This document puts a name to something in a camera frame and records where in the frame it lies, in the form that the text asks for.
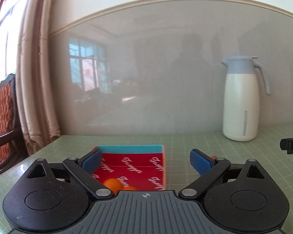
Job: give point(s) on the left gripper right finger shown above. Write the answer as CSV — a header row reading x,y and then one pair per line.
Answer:
x,y
210,170

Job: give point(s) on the orange tangerine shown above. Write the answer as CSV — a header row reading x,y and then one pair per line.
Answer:
x,y
130,188
113,184

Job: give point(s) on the beige lace curtain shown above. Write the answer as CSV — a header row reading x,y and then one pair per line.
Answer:
x,y
33,79

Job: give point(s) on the white and grey thermos jug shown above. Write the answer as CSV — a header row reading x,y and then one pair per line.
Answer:
x,y
241,105

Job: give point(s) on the green grid tablecloth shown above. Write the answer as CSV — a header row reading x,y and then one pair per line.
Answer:
x,y
173,184

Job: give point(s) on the wooden sofa with red cushions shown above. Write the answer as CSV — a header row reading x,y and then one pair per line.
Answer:
x,y
12,144

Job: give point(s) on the colourful cardboard box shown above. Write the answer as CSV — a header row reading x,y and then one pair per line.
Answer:
x,y
140,166

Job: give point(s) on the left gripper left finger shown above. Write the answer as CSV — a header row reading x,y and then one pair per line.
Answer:
x,y
82,170

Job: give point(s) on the orange tangerine front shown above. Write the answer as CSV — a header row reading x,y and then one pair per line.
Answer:
x,y
130,188

